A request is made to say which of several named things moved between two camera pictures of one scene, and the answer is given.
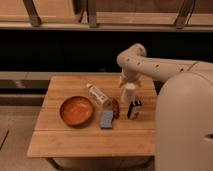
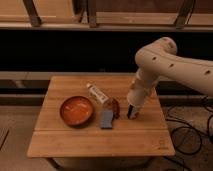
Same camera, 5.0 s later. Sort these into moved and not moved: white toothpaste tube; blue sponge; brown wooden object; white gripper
Moved: white gripper
Not moved: white toothpaste tube; brown wooden object; blue sponge
